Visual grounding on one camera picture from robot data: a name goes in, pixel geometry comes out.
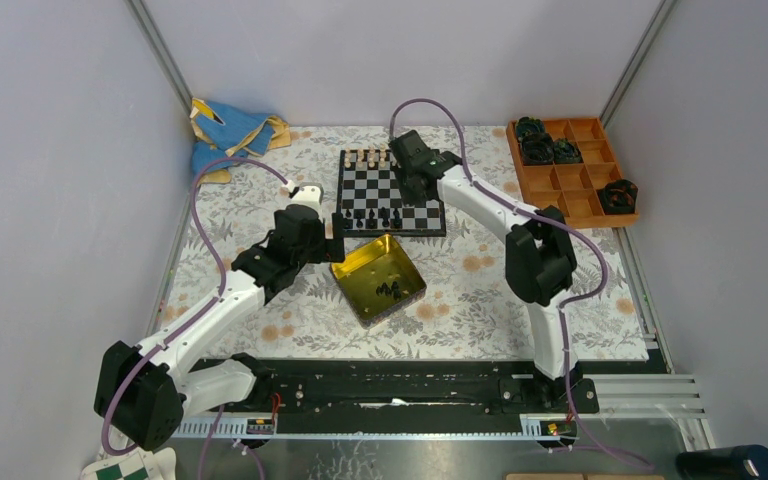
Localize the row of white chess pieces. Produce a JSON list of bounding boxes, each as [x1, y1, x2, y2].
[[339, 147, 399, 171]]

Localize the black coiled part in organizer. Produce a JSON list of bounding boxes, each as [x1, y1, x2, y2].
[[552, 138, 583, 165]]

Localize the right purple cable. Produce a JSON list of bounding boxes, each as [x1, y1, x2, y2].
[[388, 98, 657, 473]]

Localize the black part at tray edge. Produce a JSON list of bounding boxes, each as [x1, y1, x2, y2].
[[597, 179, 638, 215]]

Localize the floral patterned table mat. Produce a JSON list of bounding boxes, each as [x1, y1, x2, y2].
[[153, 126, 647, 361]]

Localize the yellow metal tray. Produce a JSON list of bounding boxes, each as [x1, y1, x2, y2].
[[330, 234, 427, 329]]

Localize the green white checkered paper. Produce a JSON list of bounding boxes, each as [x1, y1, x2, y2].
[[80, 448, 177, 480]]

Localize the blue yellow cloth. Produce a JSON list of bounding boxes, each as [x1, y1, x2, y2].
[[189, 98, 292, 183]]

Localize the black chess pieces in tray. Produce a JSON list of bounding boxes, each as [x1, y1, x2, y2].
[[376, 282, 403, 300]]

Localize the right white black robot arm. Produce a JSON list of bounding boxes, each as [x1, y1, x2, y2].
[[389, 130, 577, 412]]

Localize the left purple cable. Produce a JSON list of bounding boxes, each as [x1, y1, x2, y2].
[[100, 156, 293, 480]]

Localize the black coiled part top left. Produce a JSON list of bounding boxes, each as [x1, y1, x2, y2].
[[514, 117, 546, 139]]

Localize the orange compartment organizer tray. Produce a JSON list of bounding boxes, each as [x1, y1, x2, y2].
[[506, 117, 639, 229]]

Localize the black mounting base rail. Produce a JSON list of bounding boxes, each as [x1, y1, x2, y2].
[[208, 357, 601, 415]]

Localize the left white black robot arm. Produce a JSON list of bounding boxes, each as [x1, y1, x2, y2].
[[94, 204, 345, 456]]

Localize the purple cable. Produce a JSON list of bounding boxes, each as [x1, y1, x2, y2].
[[388, 98, 657, 473], [100, 156, 293, 480]]

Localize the black coiled part middle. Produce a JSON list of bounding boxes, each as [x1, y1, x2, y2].
[[519, 132, 555, 166]]

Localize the black white chess board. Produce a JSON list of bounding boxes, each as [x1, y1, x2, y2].
[[336, 166, 446, 238]]

